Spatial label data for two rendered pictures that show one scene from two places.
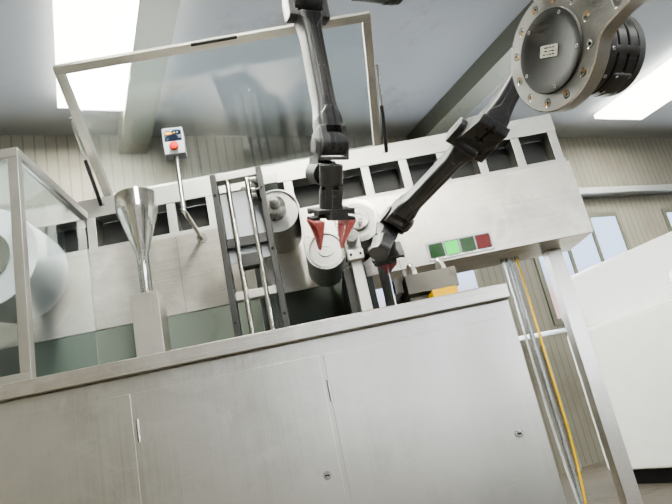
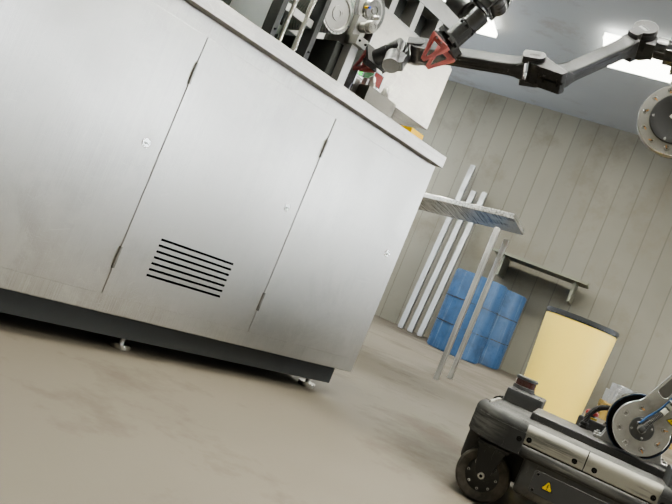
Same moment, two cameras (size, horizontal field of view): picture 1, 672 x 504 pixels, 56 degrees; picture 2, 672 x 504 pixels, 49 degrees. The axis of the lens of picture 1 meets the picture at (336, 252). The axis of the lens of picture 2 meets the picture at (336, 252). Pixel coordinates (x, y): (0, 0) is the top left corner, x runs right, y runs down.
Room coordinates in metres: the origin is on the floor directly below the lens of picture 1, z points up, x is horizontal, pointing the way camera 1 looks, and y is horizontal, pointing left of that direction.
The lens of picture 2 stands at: (-0.01, 1.44, 0.44)
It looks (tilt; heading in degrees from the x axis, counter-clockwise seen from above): 1 degrees up; 317
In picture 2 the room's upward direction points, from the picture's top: 22 degrees clockwise
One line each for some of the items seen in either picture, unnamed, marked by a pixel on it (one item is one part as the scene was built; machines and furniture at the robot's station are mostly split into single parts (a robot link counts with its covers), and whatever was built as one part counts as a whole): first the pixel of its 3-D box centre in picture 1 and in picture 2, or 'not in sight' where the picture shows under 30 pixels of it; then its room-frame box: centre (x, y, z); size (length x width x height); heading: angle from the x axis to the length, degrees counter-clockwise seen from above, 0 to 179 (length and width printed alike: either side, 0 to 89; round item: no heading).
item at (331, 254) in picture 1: (326, 260); (312, 11); (2.03, 0.04, 1.18); 0.26 x 0.12 x 0.12; 4
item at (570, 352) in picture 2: not in sight; (561, 373); (2.01, -2.43, 0.33); 0.41 x 0.41 x 0.65
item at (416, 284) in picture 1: (423, 294); (341, 95); (2.09, -0.26, 1.00); 0.40 x 0.16 x 0.06; 4
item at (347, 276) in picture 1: (358, 307); (300, 68); (2.07, -0.04, 1.00); 0.33 x 0.07 x 0.20; 4
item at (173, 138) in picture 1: (174, 142); not in sight; (1.91, 0.46, 1.66); 0.07 x 0.07 x 0.10; 10
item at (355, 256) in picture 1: (360, 277); (348, 61); (1.87, -0.06, 1.05); 0.06 x 0.05 x 0.31; 4
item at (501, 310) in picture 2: not in sight; (478, 319); (4.48, -5.06, 0.42); 1.19 x 0.70 x 0.84; 115
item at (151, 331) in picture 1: (146, 290); not in sight; (1.98, 0.64, 1.19); 0.14 x 0.14 x 0.57
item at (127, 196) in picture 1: (136, 203); not in sight; (1.98, 0.64, 1.50); 0.14 x 0.14 x 0.06
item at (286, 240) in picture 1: (279, 224); not in sight; (2.03, 0.17, 1.34); 0.25 x 0.14 x 0.14; 4
